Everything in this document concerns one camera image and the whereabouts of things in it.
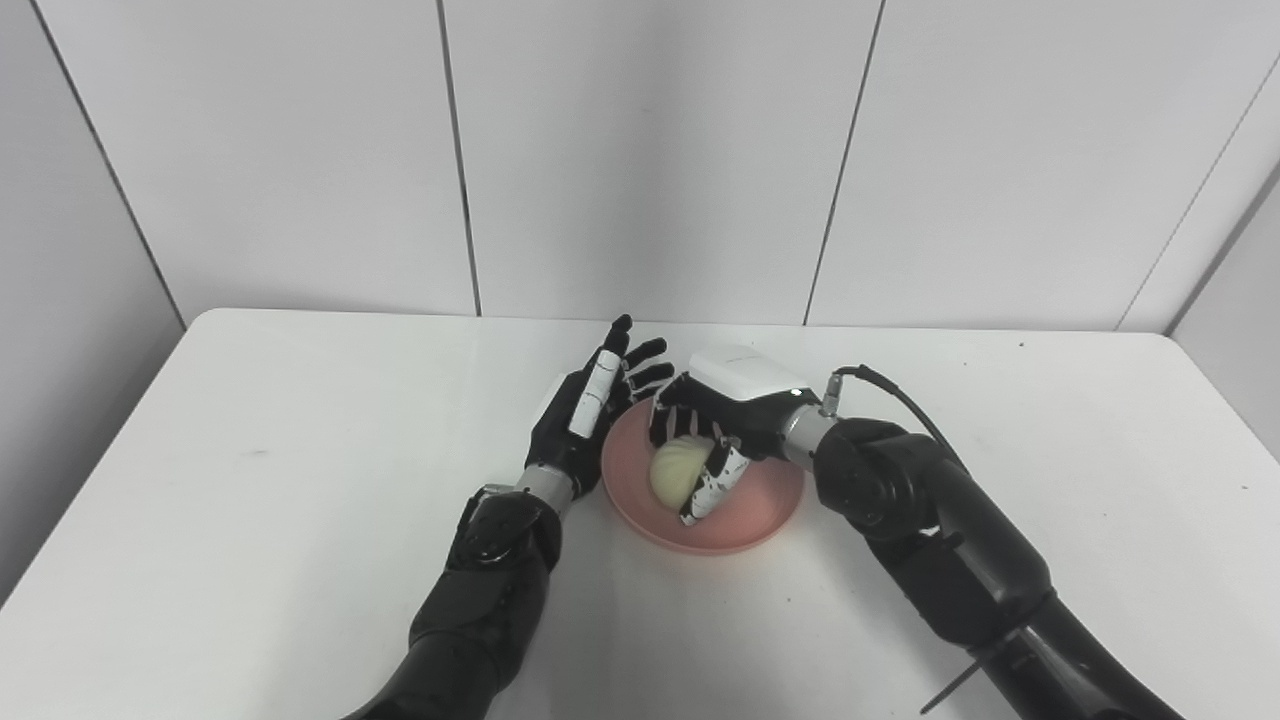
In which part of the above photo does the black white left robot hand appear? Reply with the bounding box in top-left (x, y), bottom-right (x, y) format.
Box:
top-left (524, 315), bottom-right (676, 499)

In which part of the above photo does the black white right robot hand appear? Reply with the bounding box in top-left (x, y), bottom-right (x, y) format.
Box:
top-left (648, 346), bottom-right (817, 527)

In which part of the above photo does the white steamed bun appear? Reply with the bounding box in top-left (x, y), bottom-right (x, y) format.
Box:
top-left (649, 435), bottom-right (717, 509)

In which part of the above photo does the pink round plate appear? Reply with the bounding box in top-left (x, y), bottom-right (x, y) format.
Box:
top-left (601, 395), bottom-right (806, 557)

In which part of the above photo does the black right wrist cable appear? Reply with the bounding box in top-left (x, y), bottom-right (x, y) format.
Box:
top-left (821, 364), bottom-right (973, 479)

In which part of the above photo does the black cable tie tail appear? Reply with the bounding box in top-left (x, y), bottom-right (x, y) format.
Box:
top-left (919, 654), bottom-right (989, 715)

